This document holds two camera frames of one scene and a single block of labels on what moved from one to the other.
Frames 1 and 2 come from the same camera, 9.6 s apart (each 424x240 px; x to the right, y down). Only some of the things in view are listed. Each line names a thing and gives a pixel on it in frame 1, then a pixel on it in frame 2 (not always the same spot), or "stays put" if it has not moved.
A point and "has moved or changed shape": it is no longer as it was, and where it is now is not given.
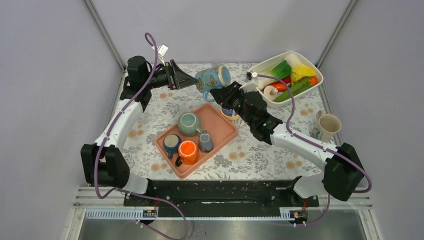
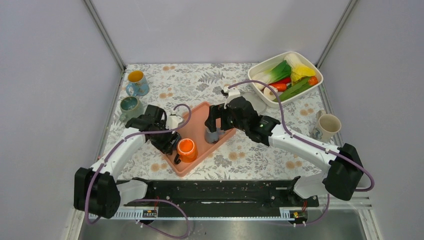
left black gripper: x=181 y=79 to x=166 y=146
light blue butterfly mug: x=216 y=77 has moved or changed shape
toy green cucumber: x=295 y=89 stays put
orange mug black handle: x=188 y=153 stays put
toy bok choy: x=280 y=70 stays put
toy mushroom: x=270 y=92 stays put
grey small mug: x=205 y=145 to x=212 y=137
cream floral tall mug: x=327 y=124 stays put
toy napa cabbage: x=299 y=71 stays put
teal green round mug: x=188 y=124 has moved or changed shape
